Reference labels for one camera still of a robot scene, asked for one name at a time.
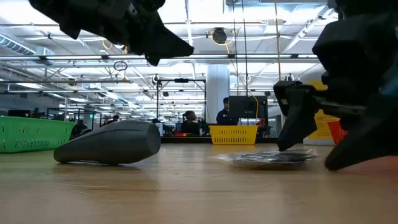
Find white wipes canister yellow label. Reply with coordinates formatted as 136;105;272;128
303;79;343;146

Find red plastic basket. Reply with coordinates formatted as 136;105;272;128
326;119;349;146

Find black ceiling cable reel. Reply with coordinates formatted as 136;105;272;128
211;27;228;45

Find black sponge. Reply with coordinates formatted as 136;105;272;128
214;148;318;170

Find black frame stand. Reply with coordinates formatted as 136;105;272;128
155;78;208;125

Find green plastic basket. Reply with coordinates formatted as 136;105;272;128
0;116;75;154

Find yellow plastic basket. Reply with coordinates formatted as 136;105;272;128
208;124;259;146

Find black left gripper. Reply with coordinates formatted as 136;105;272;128
29;0;194;67

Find grey travel bottle black label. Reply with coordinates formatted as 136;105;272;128
53;119;162;166

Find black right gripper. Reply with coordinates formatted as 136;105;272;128
273;0;398;171

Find white column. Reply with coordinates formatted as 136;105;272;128
206;64;230;124

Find black monitor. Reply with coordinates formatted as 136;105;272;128
229;95;269;119

